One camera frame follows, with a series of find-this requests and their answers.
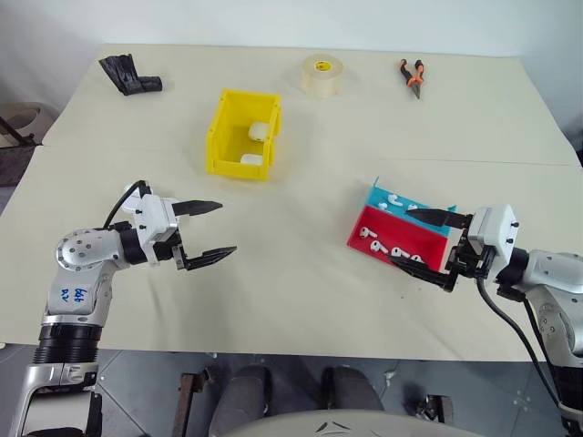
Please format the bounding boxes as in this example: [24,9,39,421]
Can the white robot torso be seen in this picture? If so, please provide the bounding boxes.
[212,407,459,437]

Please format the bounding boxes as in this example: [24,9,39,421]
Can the beige round container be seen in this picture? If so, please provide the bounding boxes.
[0,102,54,147]

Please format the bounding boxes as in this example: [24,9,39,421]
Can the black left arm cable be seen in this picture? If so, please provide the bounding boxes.
[102,180,152,231]

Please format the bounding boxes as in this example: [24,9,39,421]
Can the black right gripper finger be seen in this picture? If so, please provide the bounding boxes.
[387,254,459,293]
[406,208,474,229]

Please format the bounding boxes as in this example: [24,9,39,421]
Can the orange black pliers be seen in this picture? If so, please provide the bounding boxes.
[396,57,427,101]

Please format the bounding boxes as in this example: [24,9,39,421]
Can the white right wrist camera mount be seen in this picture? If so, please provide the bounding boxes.
[466,204,518,270]

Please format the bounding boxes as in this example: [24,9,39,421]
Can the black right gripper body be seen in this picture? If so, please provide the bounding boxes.
[447,226,498,281]

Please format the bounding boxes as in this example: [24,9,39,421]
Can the rusty brown metal bracket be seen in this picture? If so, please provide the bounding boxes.
[174,369,211,437]
[411,391,455,425]

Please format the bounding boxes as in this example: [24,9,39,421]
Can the black tape-wrapped angled piece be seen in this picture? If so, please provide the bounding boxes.
[98,53,164,97]

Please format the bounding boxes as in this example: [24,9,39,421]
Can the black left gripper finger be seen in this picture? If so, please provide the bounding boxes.
[174,245,239,273]
[172,199,225,219]

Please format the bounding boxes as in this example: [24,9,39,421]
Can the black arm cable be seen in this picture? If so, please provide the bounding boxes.
[476,272,566,411]
[102,180,152,231]

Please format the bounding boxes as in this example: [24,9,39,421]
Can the red plastic tray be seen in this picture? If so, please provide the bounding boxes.
[345,205,452,274]

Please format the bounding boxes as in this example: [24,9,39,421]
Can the yellow plastic bin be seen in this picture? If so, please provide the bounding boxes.
[204,88,283,182]

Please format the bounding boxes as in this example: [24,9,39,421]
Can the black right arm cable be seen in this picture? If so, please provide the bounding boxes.
[476,272,566,411]

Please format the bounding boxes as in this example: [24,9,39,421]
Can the white robot head camera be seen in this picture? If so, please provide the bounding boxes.
[121,187,183,266]

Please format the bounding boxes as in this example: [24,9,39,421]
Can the beige tape roll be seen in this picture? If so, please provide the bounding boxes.
[300,53,346,99]

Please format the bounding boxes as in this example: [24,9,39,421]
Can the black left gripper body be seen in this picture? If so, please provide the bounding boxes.
[152,241,184,269]

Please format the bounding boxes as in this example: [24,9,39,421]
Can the blue plastic tray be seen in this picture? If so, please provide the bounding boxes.
[363,176,458,238]

